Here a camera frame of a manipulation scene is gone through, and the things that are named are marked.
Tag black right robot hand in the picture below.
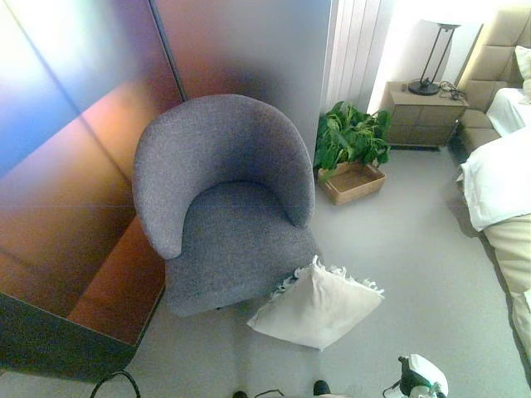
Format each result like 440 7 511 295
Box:
383 353 450 398

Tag white fringed throw pillow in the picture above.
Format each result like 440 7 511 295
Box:
246 255 386 352

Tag white bed pillow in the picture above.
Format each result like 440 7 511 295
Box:
514 44 531 82

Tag wooden planter tray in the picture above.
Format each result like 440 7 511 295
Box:
317 160 387 206

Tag white bed duvet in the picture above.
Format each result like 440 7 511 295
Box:
455 86 531 232

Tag green leafy potted plant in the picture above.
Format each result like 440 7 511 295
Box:
314 100 393 171

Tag beige wooden nightstand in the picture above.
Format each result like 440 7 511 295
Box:
383 80 470 147

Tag dark metal table lamp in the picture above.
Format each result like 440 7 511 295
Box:
408 18 462 97

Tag grey fabric tub armchair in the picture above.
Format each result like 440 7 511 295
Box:
131 94 323 318

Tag brown desk with dark edge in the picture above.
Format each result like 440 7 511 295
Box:
0 215 167 385

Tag beige padded headboard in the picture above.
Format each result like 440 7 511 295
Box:
455 7 531 113

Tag pale pleated curtain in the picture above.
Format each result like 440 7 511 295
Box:
321 0 395 113

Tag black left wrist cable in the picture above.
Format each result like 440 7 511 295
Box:
90 370 140 398

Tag black cables on nightstand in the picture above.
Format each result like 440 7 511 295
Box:
438 80 468 102

